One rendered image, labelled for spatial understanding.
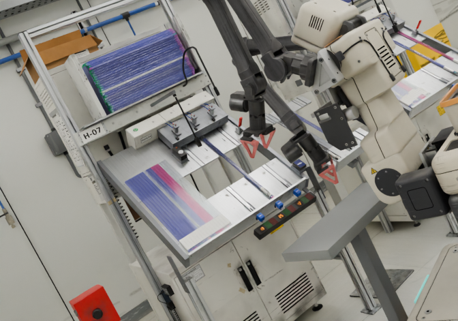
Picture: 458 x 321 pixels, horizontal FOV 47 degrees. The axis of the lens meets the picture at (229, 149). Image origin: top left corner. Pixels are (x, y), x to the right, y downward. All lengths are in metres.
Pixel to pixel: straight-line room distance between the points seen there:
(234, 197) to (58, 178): 1.93
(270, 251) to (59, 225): 1.82
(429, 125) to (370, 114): 1.66
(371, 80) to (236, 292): 1.29
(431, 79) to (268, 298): 1.52
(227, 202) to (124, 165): 0.54
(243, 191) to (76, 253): 1.93
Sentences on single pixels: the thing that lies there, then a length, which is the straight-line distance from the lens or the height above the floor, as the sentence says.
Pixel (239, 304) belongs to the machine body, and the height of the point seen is 0.30.
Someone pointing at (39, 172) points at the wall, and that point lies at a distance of 3.97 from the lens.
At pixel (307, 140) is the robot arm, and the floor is 0.95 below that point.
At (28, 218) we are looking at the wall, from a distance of 3.95.
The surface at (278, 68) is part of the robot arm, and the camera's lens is 1.68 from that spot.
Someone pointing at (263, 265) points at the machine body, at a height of 0.39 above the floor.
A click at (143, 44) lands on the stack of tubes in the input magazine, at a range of 2.67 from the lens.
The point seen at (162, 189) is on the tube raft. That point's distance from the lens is 2.36.
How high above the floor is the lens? 1.25
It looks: 6 degrees down
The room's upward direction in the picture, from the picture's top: 27 degrees counter-clockwise
